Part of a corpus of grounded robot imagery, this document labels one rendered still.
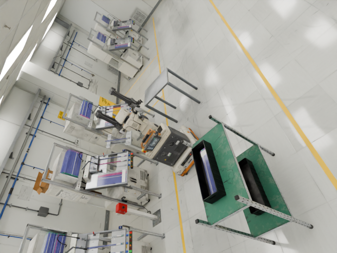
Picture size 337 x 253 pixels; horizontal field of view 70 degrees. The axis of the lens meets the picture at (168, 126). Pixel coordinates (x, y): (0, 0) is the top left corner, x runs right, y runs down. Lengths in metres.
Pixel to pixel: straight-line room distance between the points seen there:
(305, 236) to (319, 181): 0.53
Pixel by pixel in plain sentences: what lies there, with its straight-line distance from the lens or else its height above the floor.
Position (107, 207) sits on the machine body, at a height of 0.61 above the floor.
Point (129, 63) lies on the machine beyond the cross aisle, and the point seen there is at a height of 0.44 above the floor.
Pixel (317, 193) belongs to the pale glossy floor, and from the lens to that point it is 2.83.
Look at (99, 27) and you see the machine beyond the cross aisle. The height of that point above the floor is 1.62.
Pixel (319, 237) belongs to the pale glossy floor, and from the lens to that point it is 2.76.
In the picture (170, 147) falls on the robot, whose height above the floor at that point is 0.55.
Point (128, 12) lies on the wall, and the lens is 10.97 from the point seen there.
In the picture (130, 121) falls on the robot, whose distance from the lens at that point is 3.75.
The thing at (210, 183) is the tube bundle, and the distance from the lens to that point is 2.21.
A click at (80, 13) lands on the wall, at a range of 11.24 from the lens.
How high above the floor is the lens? 2.52
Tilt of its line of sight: 29 degrees down
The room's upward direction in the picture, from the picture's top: 63 degrees counter-clockwise
